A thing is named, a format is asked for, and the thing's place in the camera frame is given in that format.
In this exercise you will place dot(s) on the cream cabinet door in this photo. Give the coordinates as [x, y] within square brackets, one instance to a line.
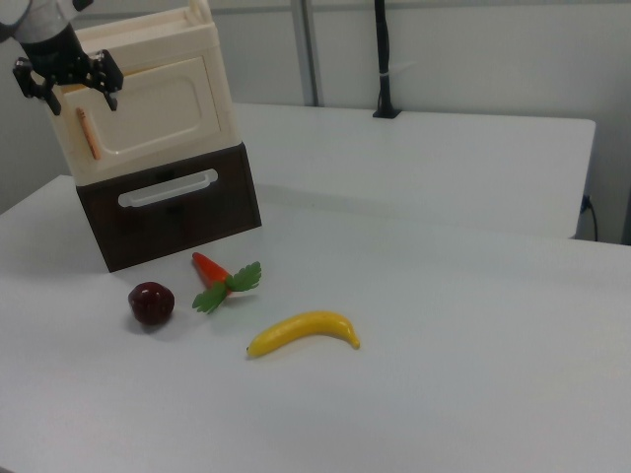
[148, 111]

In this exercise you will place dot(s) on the orange toy carrot green leaves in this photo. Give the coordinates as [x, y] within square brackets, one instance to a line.
[211, 270]

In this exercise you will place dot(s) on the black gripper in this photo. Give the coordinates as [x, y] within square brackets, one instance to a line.
[56, 56]

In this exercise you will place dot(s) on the dark red toy apple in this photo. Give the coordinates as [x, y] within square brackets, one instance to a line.
[151, 303]

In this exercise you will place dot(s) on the dark brown wooden drawer box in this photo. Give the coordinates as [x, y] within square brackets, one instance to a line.
[197, 226]

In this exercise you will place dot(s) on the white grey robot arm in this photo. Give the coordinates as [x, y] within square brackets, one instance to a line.
[34, 17]

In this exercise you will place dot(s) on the yellow toy banana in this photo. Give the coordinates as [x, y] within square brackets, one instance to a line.
[301, 331]

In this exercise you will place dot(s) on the black camera pole with clamp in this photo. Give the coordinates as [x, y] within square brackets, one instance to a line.
[383, 59]

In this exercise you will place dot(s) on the cream plastic cabinet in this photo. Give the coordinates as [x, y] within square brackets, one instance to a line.
[148, 39]

